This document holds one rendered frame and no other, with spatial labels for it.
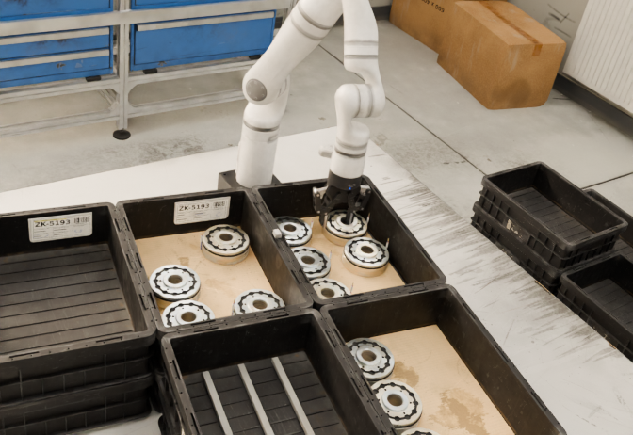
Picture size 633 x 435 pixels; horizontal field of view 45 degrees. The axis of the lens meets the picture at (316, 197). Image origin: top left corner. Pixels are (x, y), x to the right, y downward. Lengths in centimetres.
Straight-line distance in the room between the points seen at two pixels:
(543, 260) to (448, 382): 107
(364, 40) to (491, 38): 289
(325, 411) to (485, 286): 71
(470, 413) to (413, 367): 14
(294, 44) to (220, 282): 54
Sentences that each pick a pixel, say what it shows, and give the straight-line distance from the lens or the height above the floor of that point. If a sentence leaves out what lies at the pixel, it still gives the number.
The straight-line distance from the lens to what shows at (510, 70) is 441.
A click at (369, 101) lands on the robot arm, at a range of 160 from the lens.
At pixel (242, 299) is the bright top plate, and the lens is 156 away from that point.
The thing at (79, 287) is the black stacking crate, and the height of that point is 83.
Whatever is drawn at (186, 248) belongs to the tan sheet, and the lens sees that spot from 172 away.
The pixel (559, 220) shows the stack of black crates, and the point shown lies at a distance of 276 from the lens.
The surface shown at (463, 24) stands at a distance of 466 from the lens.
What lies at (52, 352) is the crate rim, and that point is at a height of 93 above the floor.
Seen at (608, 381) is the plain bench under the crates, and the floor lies 70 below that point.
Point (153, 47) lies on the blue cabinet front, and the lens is 352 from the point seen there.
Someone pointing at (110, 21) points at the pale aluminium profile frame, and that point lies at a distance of 335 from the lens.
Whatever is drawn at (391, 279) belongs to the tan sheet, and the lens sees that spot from 173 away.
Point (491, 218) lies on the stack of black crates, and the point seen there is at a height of 48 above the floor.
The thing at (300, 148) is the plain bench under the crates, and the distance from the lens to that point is 236.
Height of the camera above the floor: 192
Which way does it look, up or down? 35 degrees down
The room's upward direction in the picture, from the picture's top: 11 degrees clockwise
